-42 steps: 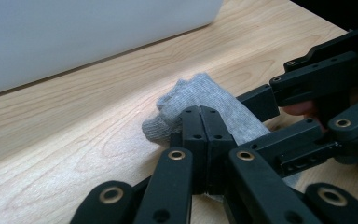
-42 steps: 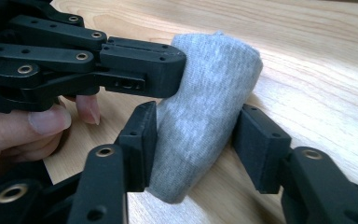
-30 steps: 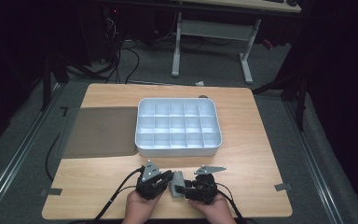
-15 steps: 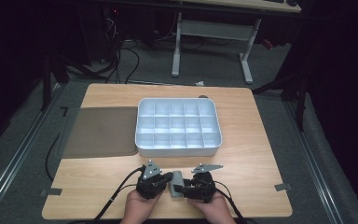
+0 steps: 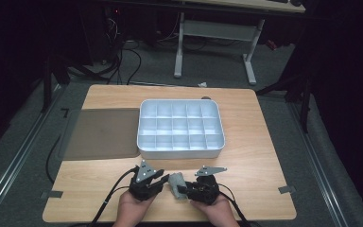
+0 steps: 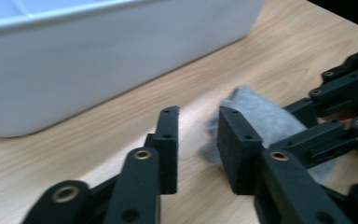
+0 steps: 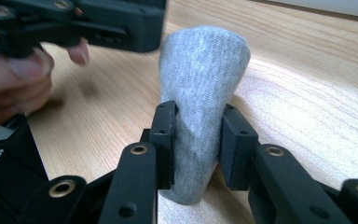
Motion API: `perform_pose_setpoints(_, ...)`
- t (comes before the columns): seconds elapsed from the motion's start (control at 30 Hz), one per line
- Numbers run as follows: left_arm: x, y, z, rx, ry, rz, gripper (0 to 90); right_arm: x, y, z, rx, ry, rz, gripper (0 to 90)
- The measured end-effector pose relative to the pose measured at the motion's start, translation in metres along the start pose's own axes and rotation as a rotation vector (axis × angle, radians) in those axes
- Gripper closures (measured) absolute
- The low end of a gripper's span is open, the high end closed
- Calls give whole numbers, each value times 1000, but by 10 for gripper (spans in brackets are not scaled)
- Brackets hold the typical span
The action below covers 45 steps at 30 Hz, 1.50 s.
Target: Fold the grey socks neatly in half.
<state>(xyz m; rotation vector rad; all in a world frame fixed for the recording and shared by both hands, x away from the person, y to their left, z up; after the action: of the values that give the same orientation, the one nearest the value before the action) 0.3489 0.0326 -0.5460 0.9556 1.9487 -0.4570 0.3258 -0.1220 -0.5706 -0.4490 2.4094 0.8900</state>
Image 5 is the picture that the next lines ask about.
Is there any left hand-held gripper black cable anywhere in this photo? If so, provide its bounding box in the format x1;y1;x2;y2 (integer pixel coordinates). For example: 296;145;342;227
88;166;140;227

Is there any white divided storage box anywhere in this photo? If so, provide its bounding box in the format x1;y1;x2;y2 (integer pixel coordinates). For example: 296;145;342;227
136;98;226;160

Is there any bundle of black cables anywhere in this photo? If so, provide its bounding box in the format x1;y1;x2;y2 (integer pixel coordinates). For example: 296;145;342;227
105;15;144;86

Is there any person's left hand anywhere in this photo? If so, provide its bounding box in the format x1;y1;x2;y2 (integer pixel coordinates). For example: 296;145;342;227
118;189;157;223

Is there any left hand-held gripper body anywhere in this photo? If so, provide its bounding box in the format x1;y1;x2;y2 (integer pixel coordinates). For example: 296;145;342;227
128;159;159;201

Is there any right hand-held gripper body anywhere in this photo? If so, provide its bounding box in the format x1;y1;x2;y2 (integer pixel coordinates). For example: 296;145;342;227
185;165;228;205

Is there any hand-held gripper black cable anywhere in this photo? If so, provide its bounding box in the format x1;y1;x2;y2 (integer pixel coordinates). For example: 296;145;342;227
88;166;140;227
216;183;254;227

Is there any black metal stand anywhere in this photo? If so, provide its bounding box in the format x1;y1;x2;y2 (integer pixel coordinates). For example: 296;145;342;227
255;71;314;134
40;54;112;114

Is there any grey-brown mat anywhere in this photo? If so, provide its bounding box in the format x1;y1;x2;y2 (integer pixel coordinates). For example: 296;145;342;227
63;108;141;162

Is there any person's right hand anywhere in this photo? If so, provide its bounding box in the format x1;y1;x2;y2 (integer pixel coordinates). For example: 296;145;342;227
190;193;234;223

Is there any right hand-held gripper black cable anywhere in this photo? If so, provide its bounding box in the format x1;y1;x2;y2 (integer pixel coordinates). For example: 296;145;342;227
216;183;254;227

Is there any grey tape strip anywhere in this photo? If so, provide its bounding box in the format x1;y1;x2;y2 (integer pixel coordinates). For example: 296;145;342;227
277;184;297;195
40;190;64;200

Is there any metal floor rail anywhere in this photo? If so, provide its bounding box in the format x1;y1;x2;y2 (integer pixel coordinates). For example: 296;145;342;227
0;84;68;221
286;99;350;227

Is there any small red object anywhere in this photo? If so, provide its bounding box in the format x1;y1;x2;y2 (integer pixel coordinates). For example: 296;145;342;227
265;39;279;51

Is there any black floor cable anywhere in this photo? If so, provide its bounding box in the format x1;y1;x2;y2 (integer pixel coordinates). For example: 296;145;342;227
44;134;62;184

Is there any white-legged desk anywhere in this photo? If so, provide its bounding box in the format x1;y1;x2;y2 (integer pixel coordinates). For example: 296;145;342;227
173;0;306;87

